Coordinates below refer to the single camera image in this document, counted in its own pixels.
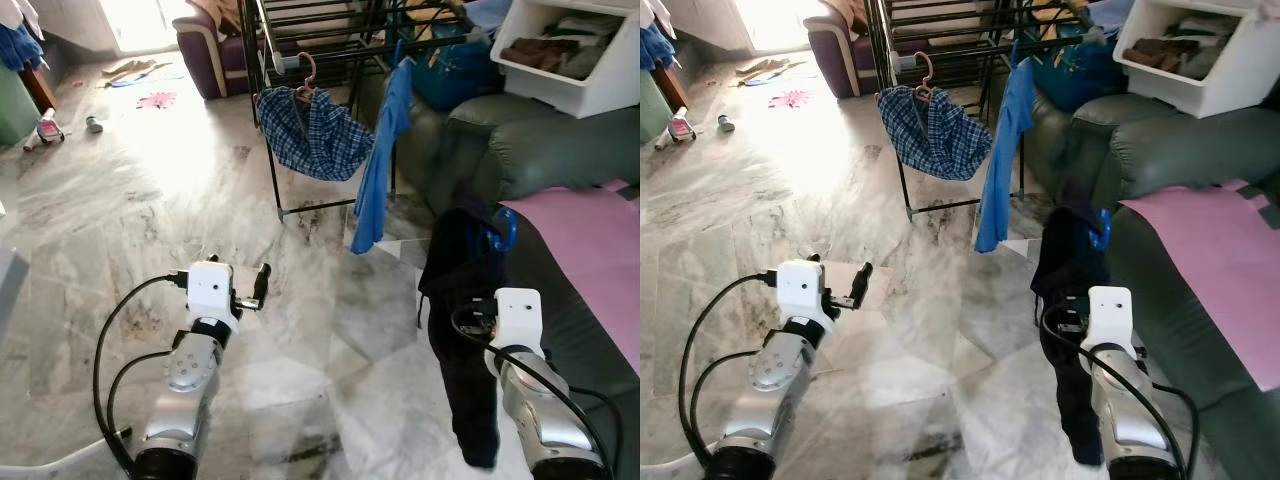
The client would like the black metal drying rack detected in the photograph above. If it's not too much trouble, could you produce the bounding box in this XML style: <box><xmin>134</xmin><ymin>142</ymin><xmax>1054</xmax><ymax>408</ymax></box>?
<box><xmin>238</xmin><ymin>0</ymin><xmax>471</xmax><ymax>221</ymax></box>
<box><xmin>865</xmin><ymin>0</ymin><xmax>1101</xmax><ymax>221</ymax></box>

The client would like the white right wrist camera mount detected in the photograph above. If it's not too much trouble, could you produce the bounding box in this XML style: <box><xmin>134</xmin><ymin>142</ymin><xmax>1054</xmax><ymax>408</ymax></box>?
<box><xmin>495</xmin><ymin>288</ymin><xmax>543</xmax><ymax>351</ymax></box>
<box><xmin>1087</xmin><ymin>286</ymin><xmax>1134</xmax><ymax>351</ymax></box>

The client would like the brown wooden board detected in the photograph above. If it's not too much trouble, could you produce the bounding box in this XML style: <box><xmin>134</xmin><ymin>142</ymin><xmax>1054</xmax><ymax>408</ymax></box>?
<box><xmin>22</xmin><ymin>65</ymin><xmax>59</xmax><ymax>113</ymax></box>
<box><xmin>660</xmin><ymin>65</ymin><xmax>691</xmax><ymax>111</ymax></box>

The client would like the white storage box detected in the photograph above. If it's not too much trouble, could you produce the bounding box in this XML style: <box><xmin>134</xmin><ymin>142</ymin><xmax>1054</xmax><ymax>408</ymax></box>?
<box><xmin>490</xmin><ymin>0</ymin><xmax>641</xmax><ymax>119</ymax></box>
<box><xmin>1112</xmin><ymin>0</ymin><xmax>1280</xmax><ymax>119</ymax></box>

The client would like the pink sheet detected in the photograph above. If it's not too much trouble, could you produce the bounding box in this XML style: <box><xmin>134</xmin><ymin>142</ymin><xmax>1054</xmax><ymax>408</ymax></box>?
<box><xmin>1118</xmin><ymin>178</ymin><xmax>1280</xmax><ymax>393</ymax></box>
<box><xmin>500</xmin><ymin>180</ymin><xmax>641</xmax><ymax>376</ymax></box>

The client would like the purple armchair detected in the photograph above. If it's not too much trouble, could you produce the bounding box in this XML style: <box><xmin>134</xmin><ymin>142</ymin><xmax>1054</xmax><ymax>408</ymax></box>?
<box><xmin>175</xmin><ymin>0</ymin><xmax>266</xmax><ymax>99</ymax></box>
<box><xmin>805</xmin><ymin>0</ymin><xmax>891</xmax><ymax>99</ymax></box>

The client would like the beige floor cloth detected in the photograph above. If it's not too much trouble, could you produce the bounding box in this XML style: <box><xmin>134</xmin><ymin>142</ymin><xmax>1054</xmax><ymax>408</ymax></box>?
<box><xmin>735</xmin><ymin>58</ymin><xmax>801</xmax><ymax>79</ymax></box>
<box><xmin>100</xmin><ymin>58</ymin><xmax>171</xmax><ymax>79</ymax></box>

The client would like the light blue towel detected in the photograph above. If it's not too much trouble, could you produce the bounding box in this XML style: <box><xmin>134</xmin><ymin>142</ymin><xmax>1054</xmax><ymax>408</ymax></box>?
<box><xmin>1085</xmin><ymin>0</ymin><xmax>1141</xmax><ymax>29</ymax></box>
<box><xmin>465</xmin><ymin>0</ymin><xmax>516</xmax><ymax>29</ymax></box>

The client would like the brown garment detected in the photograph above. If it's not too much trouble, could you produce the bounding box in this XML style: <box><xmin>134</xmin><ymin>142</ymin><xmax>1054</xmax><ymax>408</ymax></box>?
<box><xmin>500</xmin><ymin>38</ymin><xmax>571</xmax><ymax>73</ymax></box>
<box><xmin>1122</xmin><ymin>38</ymin><xmax>1196</xmax><ymax>73</ymax></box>

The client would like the dark green sofa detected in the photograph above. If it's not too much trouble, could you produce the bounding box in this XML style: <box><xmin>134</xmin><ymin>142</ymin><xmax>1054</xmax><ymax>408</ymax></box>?
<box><xmin>1020</xmin><ymin>60</ymin><xmax>1280</xmax><ymax>480</ymax></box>
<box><xmin>385</xmin><ymin>60</ymin><xmax>641</xmax><ymax>480</ymax></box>

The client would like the plain blue shirt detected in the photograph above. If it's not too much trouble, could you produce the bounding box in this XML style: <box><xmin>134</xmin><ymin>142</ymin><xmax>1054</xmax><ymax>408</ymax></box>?
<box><xmin>350</xmin><ymin>58</ymin><xmax>416</xmax><ymax>256</ymax></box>
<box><xmin>975</xmin><ymin>58</ymin><xmax>1036</xmax><ymax>256</ymax></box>

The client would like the blue bag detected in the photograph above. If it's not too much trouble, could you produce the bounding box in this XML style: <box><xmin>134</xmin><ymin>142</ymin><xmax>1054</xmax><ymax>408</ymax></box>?
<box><xmin>410</xmin><ymin>35</ymin><xmax>496</xmax><ymax>111</ymax></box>
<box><xmin>1035</xmin><ymin>35</ymin><xmax>1121</xmax><ymax>111</ymax></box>

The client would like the green laundry basket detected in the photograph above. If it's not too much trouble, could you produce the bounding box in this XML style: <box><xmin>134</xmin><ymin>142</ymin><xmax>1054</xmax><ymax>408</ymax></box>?
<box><xmin>640</xmin><ymin>70</ymin><xmax>673</xmax><ymax>131</ymax></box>
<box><xmin>0</xmin><ymin>62</ymin><xmax>43</xmax><ymax>146</ymax></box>

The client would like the dark navy garment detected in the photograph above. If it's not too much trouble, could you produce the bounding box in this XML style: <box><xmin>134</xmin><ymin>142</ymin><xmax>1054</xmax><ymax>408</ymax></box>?
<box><xmin>417</xmin><ymin>205</ymin><xmax>511</xmax><ymax>469</ymax></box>
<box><xmin>1030</xmin><ymin>205</ymin><xmax>1113</xmax><ymax>469</ymax></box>

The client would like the blue plaid shirt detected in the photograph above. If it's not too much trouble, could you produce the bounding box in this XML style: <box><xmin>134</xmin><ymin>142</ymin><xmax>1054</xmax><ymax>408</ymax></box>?
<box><xmin>877</xmin><ymin>85</ymin><xmax>993</xmax><ymax>183</ymax></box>
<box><xmin>255</xmin><ymin>85</ymin><xmax>376</xmax><ymax>183</ymax></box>

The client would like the blue hanging cloth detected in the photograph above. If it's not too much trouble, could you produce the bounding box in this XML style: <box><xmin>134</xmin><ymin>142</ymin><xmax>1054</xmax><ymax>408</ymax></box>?
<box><xmin>0</xmin><ymin>20</ymin><xmax>46</xmax><ymax>71</ymax></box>
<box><xmin>640</xmin><ymin>20</ymin><xmax>679</xmax><ymax>71</ymax></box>

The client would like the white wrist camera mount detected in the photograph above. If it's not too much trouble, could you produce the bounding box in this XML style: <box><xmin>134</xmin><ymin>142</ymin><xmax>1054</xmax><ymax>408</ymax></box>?
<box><xmin>776</xmin><ymin>258</ymin><xmax>829</xmax><ymax>323</ymax></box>
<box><xmin>186</xmin><ymin>260</ymin><xmax>237</xmax><ymax>323</ymax></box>
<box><xmin>1087</xmin><ymin>286</ymin><xmax>1134</xmax><ymax>351</ymax></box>
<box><xmin>495</xmin><ymin>288</ymin><xmax>543</xmax><ymax>351</ymax></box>

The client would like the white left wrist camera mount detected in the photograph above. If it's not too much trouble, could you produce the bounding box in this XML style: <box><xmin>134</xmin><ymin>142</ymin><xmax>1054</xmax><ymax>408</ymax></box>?
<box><xmin>776</xmin><ymin>258</ymin><xmax>829</xmax><ymax>323</ymax></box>
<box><xmin>186</xmin><ymin>260</ymin><xmax>237</xmax><ymax>323</ymax></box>

